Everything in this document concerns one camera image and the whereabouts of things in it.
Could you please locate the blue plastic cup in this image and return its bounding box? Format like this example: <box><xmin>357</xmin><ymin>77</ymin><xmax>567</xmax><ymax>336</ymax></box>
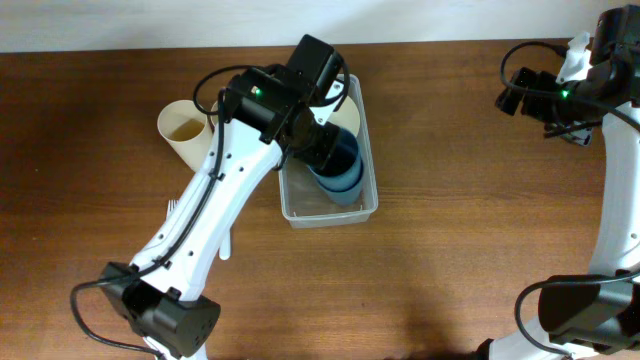
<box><xmin>309</xmin><ymin>129</ymin><xmax>362</xmax><ymax>192</ymax></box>
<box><xmin>318</xmin><ymin>170</ymin><xmax>363</xmax><ymax>206</ymax></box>

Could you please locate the clear plastic container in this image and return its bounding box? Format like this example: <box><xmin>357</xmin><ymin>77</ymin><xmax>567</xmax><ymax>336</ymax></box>
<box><xmin>279</xmin><ymin>75</ymin><xmax>379</xmax><ymax>228</ymax></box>

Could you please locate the white plastic fork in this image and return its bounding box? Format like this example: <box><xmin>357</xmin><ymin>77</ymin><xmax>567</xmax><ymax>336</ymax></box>
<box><xmin>166</xmin><ymin>199</ymin><xmax>178</xmax><ymax>218</ymax></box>

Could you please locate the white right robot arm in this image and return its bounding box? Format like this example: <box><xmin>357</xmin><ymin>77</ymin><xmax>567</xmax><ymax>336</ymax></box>
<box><xmin>477</xmin><ymin>26</ymin><xmax>639</xmax><ymax>359</ymax></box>

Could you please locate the cream plastic cup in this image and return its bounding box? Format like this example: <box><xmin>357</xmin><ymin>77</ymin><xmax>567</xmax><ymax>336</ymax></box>
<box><xmin>208</xmin><ymin>102</ymin><xmax>219</xmax><ymax>129</ymax></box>
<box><xmin>157</xmin><ymin>100</ymin><xmax>213</xmax><ymax>172</ymax></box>

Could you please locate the white plastic spoon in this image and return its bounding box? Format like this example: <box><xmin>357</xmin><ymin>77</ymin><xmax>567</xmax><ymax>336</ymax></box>
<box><xmin>218</xmin><ymin>230</ymin><xmax>232</xmax><ymax>261</ymax></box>

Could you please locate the cream plastic bowl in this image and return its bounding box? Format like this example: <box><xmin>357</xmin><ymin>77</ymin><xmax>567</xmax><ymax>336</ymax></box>
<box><xmin>328</xmin><ymin>97</ymin><xmax>361</xmax><ymax>137</ymax></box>

